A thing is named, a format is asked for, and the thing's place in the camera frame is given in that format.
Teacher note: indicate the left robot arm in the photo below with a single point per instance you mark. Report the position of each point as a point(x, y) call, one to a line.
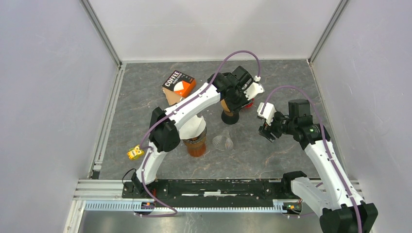
point(163, 133)

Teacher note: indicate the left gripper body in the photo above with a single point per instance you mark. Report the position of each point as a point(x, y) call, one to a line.
point(238, 100)

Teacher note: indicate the white paper coffee filter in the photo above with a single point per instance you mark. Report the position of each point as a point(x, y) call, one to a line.
point(192, 128)

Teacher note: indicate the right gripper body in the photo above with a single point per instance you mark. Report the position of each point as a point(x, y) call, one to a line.
point(278, 126)

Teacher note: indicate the wooden ring holder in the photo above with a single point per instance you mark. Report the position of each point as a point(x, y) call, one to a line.
point(226, 110)

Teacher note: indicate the clear glass dripper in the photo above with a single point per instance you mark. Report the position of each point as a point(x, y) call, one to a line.
point(223, 141)

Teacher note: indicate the coffee filter box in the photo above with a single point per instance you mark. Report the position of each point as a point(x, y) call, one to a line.
point(180, 83)

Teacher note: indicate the dark red black dripper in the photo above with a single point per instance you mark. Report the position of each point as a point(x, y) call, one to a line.
point(229, 118)

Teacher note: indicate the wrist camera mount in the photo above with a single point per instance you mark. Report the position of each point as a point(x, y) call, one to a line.
point(254, 88)
point(266, 111)

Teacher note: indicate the dark glass dripper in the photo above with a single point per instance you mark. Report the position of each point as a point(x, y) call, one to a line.
point(197, 139)

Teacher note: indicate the amber glass carafe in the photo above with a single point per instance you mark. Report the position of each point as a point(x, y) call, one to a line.
point(195, 149)

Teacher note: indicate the white slotted cable duct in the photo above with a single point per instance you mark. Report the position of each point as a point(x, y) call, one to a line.
point(146, 206)

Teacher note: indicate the yellow toy figure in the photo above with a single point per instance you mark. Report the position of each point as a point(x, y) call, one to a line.
point(135, 152)

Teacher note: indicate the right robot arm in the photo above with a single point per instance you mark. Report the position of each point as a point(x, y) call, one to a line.
point(339, 207)

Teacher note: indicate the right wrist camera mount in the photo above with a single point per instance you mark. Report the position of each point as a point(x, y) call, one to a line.
point(266, 111)

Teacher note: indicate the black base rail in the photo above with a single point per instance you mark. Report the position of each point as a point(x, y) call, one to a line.
point(214, 192)

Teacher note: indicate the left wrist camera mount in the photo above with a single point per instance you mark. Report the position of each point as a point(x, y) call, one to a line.
point(254, 88)

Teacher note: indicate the brown paper coffee filters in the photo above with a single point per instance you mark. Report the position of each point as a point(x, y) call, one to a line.
point(172, 97)

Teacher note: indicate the red curved plastic piece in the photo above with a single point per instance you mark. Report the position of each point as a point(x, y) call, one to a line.
point(250, 104)

